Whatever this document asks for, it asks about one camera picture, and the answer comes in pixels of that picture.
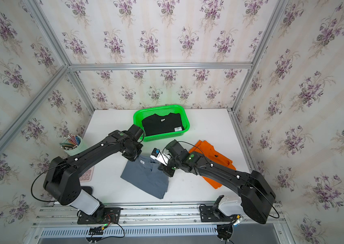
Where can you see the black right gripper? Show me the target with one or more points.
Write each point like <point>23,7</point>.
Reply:
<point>164,169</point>

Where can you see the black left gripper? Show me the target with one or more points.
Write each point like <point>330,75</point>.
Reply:
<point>134,158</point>

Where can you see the grey t-shirt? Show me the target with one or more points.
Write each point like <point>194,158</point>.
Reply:
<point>144,174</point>

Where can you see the green plastic basket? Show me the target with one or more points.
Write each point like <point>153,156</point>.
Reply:
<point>162,111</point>

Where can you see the black t-shirt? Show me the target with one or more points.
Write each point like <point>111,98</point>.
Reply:
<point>156,124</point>

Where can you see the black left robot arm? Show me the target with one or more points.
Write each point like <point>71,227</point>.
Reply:
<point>62,180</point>

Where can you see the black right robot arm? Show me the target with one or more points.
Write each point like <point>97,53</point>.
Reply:
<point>256,194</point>

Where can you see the pale green pencil cup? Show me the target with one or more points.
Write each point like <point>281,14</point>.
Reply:
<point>82,147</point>

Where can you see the black oval case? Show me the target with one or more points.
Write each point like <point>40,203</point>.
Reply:
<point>88,189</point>

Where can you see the coloured pencils bundle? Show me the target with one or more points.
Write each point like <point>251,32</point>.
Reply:
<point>70,142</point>

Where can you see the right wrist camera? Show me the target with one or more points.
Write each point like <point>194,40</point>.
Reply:
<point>157,155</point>

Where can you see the aluminium front rail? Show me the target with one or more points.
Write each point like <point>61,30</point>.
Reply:
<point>132,214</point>

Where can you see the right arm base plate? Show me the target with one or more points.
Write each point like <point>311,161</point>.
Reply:
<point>225,209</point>

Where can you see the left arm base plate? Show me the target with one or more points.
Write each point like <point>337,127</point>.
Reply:
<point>109,215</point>

